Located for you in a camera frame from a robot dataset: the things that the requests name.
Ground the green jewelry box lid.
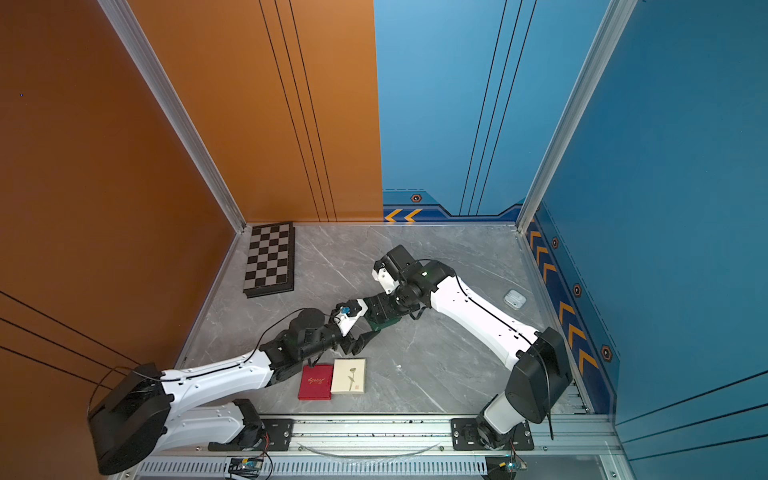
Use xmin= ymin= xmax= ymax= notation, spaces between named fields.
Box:
xmin=365 ymin=315 xmax=401 ymax=332

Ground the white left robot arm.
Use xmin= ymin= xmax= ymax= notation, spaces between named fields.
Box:
xmin=87 ymin=303 xmax=380 ymax=476

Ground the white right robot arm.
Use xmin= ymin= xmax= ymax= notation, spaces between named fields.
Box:
xmin=365 ymin=255 xmax=573 ymax=450

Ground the cream booklet with flower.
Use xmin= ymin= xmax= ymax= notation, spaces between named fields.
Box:
xmin=331 ymin=359 xmax=366 ymax=395

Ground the black and silver chessboard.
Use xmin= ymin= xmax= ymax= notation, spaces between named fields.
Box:
xmin=243 ymin=222 xmax=295 ymax=298

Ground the white earbuds case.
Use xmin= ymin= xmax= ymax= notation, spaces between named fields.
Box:
xmin=504 ymin=289 xmax=527 ymax=310

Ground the left green circuit board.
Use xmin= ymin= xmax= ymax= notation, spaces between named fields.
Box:
xmin=225 ymin=457 xmax=268 ymax=479

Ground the green circuit board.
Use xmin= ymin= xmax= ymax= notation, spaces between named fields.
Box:
xmin=482 ymin=456 xmax=528 ymax=480
xmin=225 ymin=457 xmax=268 ymax=479

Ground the right green circuit board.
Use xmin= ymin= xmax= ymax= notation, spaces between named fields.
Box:
xmin=482 ymin=456 xmax=528 ymax=480

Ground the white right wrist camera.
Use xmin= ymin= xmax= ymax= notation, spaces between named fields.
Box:
xmin=372 ymin=260 xmax=399 ymax=295

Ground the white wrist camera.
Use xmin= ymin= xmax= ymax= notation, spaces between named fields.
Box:
xmin=331 ymin=299 xmax=368 ymax=337
xmin=372 ymin=260 xmax=399 ymax=295

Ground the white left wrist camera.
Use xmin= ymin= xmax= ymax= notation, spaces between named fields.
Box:
xmin=331 ymin=299 xmax=368 ymax=337

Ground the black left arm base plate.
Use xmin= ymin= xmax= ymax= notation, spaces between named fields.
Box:
xmin=208 ymin=418 xmax=295 ymax=453

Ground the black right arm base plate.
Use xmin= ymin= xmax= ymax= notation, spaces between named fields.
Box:
xmin=449 ymin=418 xmax=535 ymax=451

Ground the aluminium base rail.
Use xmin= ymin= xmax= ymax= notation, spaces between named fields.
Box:
xmin=119 ymin=414 xmax=633 ymax=479

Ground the silver aluminium corner post left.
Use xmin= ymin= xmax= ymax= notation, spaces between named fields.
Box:
xmin=98 ymin=0 xmax=246 ymax=233

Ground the silver aluminium corner post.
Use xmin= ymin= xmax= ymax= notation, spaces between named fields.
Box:
xmin=98 ymin=0 xmax=246 ymax=233
xmin=516 ymin=0 xmax=638 ymax=234

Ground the silver aluminium corner post right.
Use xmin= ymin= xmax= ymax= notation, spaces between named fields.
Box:
xmin=516 ymin=0 xmax=638 ymax=234

